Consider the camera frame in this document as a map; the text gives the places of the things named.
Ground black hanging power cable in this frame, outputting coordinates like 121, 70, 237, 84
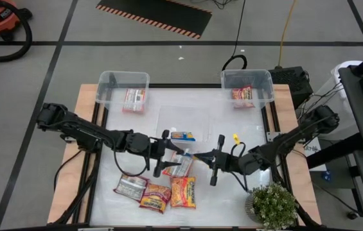
221, 0, 248, 72

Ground yellow hanging power cable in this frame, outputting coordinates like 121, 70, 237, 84
277, 0, 297, 67

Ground white plastic container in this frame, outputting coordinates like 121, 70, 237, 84
330, 60, 363, 85

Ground potted plant with striped pot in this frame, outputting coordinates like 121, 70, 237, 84
244, 181, 299, 231

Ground white paper sheet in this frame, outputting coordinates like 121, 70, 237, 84
303, 136, 328, 173

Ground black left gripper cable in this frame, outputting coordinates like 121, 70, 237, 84
112, 146, 152, 178

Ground orange chicken noodle pack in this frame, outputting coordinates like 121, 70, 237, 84
162, 152, 194, 179
170, 176, 197, 209
122, 88, 146, 114

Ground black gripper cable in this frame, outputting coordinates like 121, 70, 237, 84
112, 146, 152, 178
231, 142, 250, 193

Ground red shop vacuum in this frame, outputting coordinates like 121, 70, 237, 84
0, 0, 33, 63

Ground dark red beef noodle pack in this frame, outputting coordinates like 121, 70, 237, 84
139, 182, 172, 214
231, 85, 255, 109
113, 174, 150, 202

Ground black equipment box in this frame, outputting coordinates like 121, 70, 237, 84
268, 65, 314, 110

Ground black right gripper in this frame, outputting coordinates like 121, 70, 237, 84
193, 134, 250, 187

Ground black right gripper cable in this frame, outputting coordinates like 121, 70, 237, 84
231, 142, 250, 193

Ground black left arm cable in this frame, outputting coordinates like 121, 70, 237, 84
53, 149, 84, 193

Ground clear plastic bin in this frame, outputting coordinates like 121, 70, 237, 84
155, 104, 211, 144
95, 70, 151, 114
220, 69, 275, 110

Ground light wooden base board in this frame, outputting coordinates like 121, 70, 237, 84
46, 83, 323, 225

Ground black cable bundle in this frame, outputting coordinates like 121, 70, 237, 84
296, 81, 344, 121

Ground black hazard-striped floor mat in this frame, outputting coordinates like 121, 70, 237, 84
96, 0, 213, 40

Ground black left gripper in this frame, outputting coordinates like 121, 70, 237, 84
125, 129, 186, 178

